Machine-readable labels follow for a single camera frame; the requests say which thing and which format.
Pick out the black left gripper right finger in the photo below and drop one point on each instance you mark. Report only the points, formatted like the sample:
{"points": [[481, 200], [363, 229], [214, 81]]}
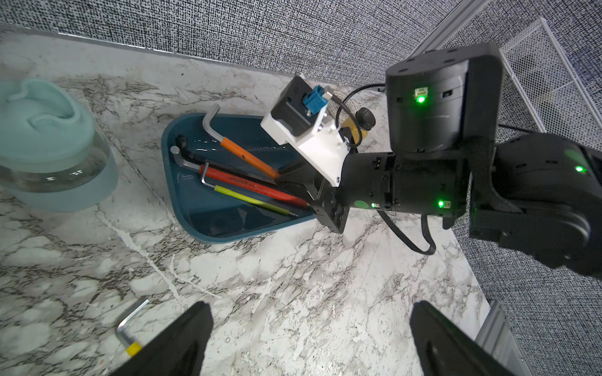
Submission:
{"points": [[444, 349]]}

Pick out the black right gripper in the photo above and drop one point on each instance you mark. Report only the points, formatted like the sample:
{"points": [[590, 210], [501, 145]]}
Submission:
{"points": [[302, 180]]}

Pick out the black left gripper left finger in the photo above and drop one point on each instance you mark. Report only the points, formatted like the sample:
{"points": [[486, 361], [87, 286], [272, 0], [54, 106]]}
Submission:
{"points": [[178, 350]]}

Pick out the yellow sleeved hex key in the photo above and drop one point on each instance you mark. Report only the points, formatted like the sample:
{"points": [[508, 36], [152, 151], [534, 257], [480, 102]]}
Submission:
{"points": [[125, 321]]}

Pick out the lime green sleeved hex key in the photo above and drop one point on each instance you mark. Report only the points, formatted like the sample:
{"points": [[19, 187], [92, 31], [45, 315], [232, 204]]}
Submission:
{"points": [[244, 198]]}

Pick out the orange sleeved hex key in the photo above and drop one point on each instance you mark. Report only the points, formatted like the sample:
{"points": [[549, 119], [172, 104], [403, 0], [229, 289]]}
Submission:
{"points": [[233, 147]]}

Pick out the red sleeved hex key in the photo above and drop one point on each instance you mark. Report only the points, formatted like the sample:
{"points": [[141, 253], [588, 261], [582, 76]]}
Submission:
{"points": [[235, 180]]}

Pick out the long black hex key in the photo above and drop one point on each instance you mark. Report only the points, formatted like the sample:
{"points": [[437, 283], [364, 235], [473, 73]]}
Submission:
{"points": [[181, 142]]}

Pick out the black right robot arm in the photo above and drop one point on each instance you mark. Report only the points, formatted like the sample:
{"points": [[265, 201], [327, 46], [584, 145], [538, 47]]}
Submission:
{"points": [[539, 193]]}

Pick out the teal storage box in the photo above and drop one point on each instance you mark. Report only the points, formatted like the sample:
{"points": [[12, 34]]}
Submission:
{"points": [[216, 196]]}

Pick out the mint green lidded jar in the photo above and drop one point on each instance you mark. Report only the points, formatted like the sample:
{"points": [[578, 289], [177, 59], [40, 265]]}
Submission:
{"points": [[53, 156]]}

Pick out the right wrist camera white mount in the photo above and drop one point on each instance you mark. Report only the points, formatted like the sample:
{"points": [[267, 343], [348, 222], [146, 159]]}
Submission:
{"points": [[300, 119]]}

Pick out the clear acrylic wall shelf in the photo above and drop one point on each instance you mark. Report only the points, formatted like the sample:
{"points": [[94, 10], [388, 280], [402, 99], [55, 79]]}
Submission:
{"points": [[547, 82]]}

